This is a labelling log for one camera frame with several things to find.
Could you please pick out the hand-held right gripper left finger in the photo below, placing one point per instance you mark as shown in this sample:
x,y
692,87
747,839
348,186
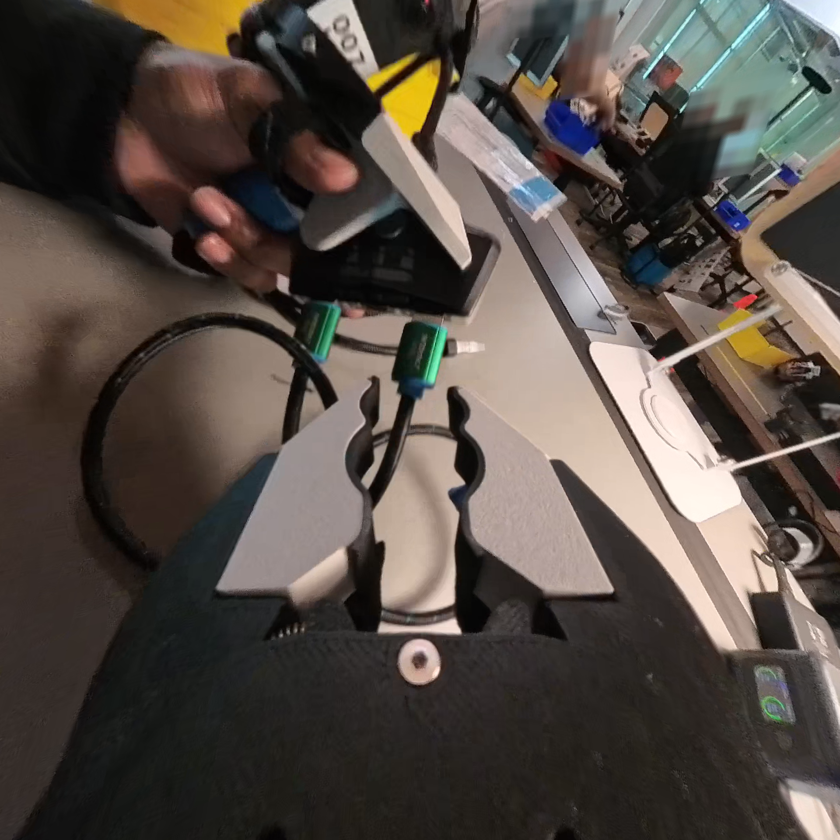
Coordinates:
x,y
302,518

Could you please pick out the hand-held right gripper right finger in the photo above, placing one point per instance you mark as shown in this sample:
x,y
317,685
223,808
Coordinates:
x,y
531,525

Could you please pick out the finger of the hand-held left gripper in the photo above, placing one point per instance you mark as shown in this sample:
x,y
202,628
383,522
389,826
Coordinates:
x,y
420,190
348,216

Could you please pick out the black hdmi switch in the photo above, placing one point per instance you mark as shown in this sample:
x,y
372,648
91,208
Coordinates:
x,y
394,275

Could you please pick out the person's left hand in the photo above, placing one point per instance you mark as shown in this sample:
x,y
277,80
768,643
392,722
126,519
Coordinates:
x,y
190,124

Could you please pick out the yellow bin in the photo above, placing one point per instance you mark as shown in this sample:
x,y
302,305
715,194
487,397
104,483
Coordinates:
x,y
407,98

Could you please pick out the clear plastic bag blue label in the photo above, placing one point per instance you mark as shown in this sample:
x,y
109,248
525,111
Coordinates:
x,y
535,197

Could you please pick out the blue plastic bin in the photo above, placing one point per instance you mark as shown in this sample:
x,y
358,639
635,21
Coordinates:
x,y
571,131
732,216

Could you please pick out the white base lamp stand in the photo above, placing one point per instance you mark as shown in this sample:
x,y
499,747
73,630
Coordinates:
x,y
623,374

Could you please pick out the blue floor bin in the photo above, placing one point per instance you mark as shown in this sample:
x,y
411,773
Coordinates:
x,y
646,266

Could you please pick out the black office chair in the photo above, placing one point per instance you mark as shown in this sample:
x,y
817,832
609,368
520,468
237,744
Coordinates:
x,y
663,197

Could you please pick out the wooden work table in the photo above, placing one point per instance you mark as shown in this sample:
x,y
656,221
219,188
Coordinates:
x,y
748,400

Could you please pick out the black power adapter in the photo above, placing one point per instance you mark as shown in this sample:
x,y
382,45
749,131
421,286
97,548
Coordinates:
x,y
774,620

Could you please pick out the black power bank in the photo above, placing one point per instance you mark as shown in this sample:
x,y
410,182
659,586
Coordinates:
x,y
774,709

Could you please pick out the beige framed black panel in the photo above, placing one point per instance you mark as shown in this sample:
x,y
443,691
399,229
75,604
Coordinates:
x,y
807,243

